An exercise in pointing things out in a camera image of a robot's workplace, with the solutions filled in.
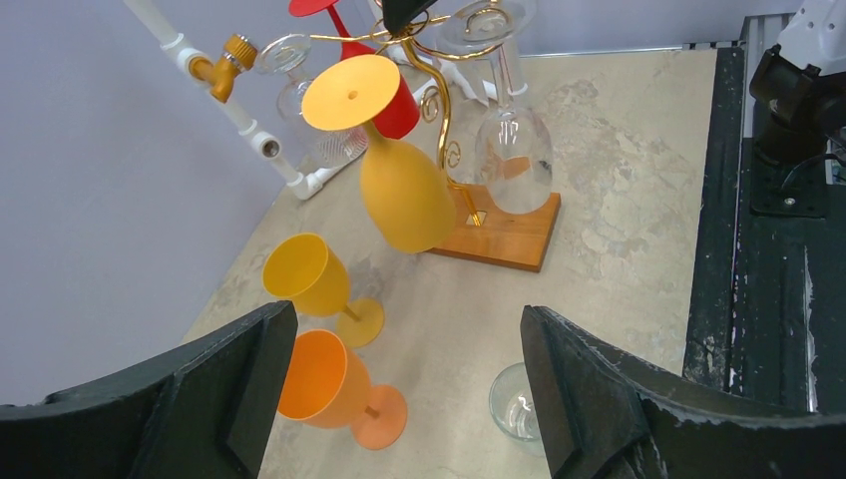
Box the red plastic wine glass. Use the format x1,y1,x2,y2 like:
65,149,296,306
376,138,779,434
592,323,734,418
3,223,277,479
288,0,420,140

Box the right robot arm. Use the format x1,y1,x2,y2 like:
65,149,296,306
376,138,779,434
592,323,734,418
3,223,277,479
439,1,845,166

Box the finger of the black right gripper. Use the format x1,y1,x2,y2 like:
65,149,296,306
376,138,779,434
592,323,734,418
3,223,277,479
381,0,437,35

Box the gold rack with wooden base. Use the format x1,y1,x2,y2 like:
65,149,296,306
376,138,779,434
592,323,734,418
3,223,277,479
308,0,563,273

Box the clear short glass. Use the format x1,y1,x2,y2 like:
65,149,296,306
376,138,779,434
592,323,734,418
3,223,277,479
255,34,368,168
488,362,545,457

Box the brass faucet with blue handle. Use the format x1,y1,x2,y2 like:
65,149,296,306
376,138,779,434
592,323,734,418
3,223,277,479
188,34,258,104

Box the white pvc pipe frame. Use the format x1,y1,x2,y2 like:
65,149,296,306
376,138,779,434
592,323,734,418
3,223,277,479
122,0,530,202

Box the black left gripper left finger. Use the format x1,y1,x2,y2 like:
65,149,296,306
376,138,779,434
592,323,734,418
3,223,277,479
1,301,298,478

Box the orange plastic goblet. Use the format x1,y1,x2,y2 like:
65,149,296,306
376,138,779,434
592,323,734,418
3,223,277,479
277,329,408,450

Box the yellow plastic goblet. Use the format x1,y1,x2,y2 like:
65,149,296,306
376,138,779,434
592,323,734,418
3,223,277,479
261,233,385,348
300,54,457,255

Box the clear wine glass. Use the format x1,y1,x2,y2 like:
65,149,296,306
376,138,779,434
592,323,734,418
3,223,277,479
439,1,553,215

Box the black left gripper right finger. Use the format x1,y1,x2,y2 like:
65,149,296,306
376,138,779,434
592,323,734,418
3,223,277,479
520,305,845,478

